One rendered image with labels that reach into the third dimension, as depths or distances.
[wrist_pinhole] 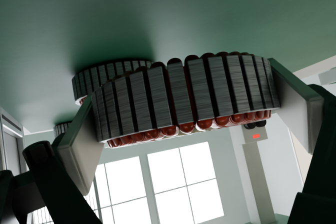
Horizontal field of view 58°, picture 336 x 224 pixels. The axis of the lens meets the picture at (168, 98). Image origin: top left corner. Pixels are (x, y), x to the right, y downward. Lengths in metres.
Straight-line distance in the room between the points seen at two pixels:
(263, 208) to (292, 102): 0.93
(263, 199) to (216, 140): 6.40
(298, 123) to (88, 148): 0.11
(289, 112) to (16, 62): 0.25
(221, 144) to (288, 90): 7.34
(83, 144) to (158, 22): 0.14
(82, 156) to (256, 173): 0.94
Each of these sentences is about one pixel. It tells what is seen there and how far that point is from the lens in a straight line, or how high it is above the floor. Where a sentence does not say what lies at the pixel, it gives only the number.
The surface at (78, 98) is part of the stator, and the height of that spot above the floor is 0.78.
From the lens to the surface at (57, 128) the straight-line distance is 0.81.
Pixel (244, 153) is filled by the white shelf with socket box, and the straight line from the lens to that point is 1.05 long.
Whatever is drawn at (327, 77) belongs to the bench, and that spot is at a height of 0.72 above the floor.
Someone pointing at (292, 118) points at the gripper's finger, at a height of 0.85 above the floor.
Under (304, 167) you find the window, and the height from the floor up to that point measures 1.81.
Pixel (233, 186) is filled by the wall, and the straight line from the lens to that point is 7.64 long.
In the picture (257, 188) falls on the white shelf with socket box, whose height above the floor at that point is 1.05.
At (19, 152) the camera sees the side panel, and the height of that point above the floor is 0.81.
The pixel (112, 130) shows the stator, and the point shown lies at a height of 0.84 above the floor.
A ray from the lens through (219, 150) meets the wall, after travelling 7.47.
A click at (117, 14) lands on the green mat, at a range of 0.24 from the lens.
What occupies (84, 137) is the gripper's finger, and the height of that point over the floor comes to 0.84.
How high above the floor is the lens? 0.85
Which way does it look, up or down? 8 degrees down
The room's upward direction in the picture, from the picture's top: 168 degrees clockwise
